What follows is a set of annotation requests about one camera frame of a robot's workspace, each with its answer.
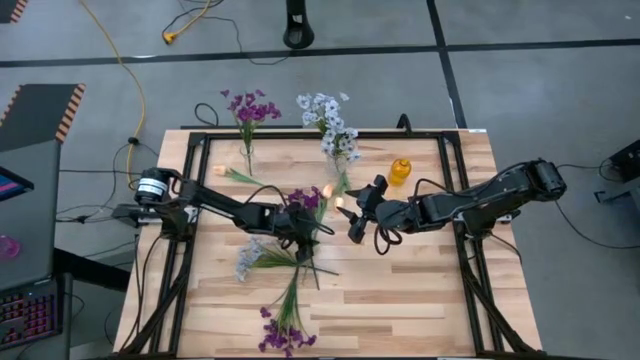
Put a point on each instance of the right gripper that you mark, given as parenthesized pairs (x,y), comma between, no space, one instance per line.
(395,215)

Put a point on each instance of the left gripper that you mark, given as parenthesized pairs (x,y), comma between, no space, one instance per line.
(295,225)

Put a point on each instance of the purple artificial flower bunch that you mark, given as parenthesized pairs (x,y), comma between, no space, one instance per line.
(287,310)
(307,200)
(247,112)

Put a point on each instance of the ribbed clear glass vase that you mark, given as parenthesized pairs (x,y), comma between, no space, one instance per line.
(331,167)

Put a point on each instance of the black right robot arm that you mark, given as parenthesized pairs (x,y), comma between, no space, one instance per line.
(490,192)

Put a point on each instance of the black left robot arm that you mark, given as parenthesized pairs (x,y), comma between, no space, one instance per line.
(225,205)

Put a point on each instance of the amber glass vase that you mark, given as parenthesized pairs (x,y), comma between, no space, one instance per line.
(400,172)

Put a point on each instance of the small clear glass vase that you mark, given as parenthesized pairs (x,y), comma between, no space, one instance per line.
(248,162)

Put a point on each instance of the black stand base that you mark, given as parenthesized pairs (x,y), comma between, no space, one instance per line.
(298,35)

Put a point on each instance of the black equipment box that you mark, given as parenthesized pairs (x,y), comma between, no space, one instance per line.
(625,162)

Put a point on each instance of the backlit computer keyboard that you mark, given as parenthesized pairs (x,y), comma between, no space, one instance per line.
(27,312)

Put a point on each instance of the large black orange-striped mat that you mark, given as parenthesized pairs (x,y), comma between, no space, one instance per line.
(35,110)

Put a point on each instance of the small black orange-striped mat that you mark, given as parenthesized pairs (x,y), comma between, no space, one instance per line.
(7,7)

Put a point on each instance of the black metal table frame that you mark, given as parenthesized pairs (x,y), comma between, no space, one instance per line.
(270,135)

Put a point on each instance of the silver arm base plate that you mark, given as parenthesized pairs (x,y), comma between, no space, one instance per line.
(457,217)

